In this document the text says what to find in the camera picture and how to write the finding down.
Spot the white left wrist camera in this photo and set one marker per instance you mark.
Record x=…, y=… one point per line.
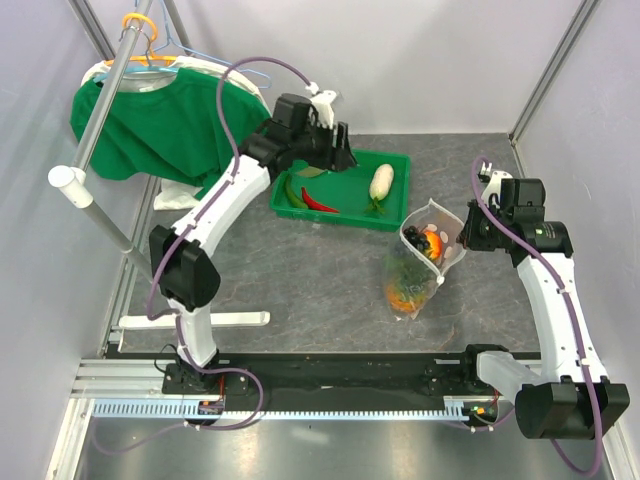
x=322, y=101

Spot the green plastic tray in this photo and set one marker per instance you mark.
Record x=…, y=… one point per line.
x=343, y=198

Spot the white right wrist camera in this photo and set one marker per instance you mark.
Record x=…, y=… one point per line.
x=491, y=181

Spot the green t-shirt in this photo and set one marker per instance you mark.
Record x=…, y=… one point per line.
x=170, y=130

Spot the white slotted cable duct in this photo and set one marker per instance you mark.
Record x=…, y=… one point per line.
x=181, y=409

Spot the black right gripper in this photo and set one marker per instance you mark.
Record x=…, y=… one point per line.
x=468, y=236

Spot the dark purple grape bunch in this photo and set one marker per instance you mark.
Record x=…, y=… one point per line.
x=417, y=238

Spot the white radish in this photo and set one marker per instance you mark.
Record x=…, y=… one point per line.
x=381, y=182

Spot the white t-shirt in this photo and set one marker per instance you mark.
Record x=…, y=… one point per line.
x=172, y=192

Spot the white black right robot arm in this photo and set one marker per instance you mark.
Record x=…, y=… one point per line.
x=571, y=396

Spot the green chili pepper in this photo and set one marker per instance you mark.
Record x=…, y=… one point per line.
x=295, y=200

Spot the clear dotted zip top bag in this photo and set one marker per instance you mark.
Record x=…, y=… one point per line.
x=436, y=218

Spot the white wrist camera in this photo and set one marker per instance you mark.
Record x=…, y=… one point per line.
x=322, y=101
x=491, y=181

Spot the silver clothes rack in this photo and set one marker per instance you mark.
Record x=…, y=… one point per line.
x=115, y=156

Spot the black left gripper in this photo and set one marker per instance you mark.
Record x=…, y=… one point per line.
x=344, y=158

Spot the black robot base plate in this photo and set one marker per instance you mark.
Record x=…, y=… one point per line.
x=427, y=374

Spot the orange carrot with green leaves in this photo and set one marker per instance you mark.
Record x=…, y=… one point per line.
x=409, y=284

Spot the blue wire hanger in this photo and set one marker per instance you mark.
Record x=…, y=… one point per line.
x=176, y=37

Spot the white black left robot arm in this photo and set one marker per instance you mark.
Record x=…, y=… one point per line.
x=300, y=128

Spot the teal clothes hanger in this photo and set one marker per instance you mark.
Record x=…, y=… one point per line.
x=101, y=71

